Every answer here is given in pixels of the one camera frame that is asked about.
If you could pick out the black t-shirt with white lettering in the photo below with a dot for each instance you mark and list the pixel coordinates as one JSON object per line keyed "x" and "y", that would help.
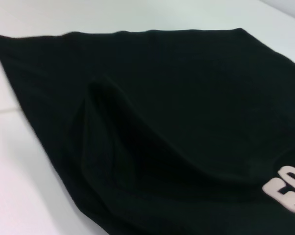
{"x": 162, "y": 110}

